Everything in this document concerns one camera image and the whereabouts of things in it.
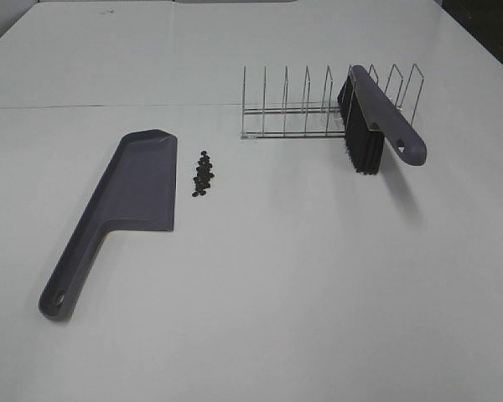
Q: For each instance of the pile of coffee beans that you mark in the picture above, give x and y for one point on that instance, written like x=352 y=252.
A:
x=203 y=175

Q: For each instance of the metal wire dish rack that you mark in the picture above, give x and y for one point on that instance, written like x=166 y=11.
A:
x=273 y=107

